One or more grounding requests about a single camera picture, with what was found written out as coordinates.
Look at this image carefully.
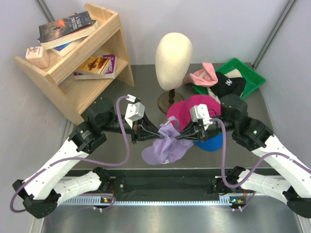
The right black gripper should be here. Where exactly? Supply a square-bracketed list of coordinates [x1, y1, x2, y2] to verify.
[175, 115, 236, 143]

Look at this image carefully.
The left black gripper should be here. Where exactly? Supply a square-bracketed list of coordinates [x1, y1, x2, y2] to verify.
[101, 111, 164, 144]

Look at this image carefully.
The blue cap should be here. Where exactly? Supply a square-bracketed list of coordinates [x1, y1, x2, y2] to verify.
[194, 133, 223, 152]

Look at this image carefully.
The lavender cap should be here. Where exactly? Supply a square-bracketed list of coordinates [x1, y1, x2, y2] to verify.
[141, 116, 193, 166]

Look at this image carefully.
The magenta cap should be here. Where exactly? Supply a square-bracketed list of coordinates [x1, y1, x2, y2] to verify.
[167, 95, 221, 132]

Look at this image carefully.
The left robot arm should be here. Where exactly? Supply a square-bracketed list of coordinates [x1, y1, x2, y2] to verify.
[13, 95, 163, 219]

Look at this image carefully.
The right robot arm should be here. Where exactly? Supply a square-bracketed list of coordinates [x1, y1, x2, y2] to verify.
[177, 94, 311, 218]

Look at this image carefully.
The dark wooden mannequin stand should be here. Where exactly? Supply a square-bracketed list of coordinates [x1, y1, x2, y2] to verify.
[157, 89, 184, 114]

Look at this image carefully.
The light pink cap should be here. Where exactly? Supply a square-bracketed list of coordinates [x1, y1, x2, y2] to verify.
[183, 63, 218, 87]

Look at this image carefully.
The black beige cap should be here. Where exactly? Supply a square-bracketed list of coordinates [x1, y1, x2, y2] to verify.
[207, 69, 246, 103]

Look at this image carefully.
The green plastic bin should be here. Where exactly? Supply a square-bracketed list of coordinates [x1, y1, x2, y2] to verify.
[193, 58, 265, 100]

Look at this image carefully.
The orange purple paperback book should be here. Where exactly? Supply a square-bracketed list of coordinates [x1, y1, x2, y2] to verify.
[73, 54, 117, 80]

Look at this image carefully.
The cream mannequin head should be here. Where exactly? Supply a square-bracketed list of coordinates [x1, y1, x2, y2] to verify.
[155, 33, 193, 91]

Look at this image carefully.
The wooden bookshelf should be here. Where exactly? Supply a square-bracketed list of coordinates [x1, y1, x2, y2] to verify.
[14, 2, 134, 125]

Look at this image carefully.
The blue cover book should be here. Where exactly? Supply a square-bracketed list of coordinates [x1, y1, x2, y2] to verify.
[51, 39, 81, 57]

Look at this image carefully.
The dark cover paperback book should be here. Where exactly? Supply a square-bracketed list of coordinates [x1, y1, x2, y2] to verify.
[38, 11, 99, 50]

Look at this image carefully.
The pink power adapter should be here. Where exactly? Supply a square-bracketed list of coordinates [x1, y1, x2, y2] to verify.
[25, 46, 50, 69]

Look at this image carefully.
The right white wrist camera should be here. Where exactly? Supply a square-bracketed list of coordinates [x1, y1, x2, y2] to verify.
[190, 104, 212, 130]

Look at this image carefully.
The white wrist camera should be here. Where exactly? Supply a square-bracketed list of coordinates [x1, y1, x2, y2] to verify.
[190, 104, 212, 130]
[124, 94, 145, 128]

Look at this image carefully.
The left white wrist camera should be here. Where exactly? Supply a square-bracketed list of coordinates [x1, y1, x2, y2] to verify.
[124, 94, 145, 128]

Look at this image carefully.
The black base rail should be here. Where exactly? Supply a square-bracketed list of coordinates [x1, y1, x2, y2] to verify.
[104, 168, 242, 201]

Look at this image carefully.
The grey cable duct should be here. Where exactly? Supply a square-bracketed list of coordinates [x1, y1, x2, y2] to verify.
[62, 195, 245, 206]

